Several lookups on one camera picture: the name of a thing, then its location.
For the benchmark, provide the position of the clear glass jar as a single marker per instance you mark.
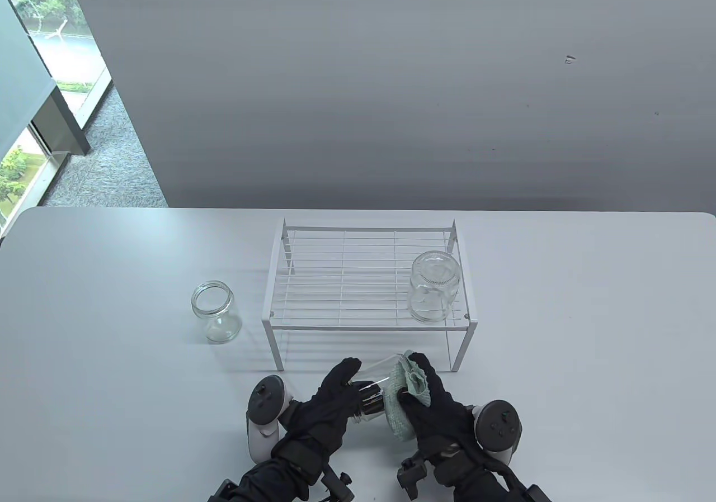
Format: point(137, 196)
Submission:
point(218, 317)
point(433, 289)
point(375, 379)

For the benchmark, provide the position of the person's right forearm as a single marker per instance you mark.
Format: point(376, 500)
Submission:
point(475, 482)

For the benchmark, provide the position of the person's right hand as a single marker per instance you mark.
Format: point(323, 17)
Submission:
point(442, 424)

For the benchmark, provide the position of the grey black hand controller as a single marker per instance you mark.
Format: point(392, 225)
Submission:
point(498, 426)
point(268, 401)

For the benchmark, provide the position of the person's left hand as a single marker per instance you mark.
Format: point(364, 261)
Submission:
point(319, 418)

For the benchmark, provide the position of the dark grey window column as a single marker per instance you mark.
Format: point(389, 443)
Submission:
point(61, 127)

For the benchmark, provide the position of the green fish scale cleaning cloth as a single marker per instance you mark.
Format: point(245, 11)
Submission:
point(397, 421)

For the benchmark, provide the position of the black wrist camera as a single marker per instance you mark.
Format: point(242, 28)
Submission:
point(338, 488)
point(411, 477)

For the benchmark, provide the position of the glass window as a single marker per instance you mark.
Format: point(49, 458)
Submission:
point(72, 49)

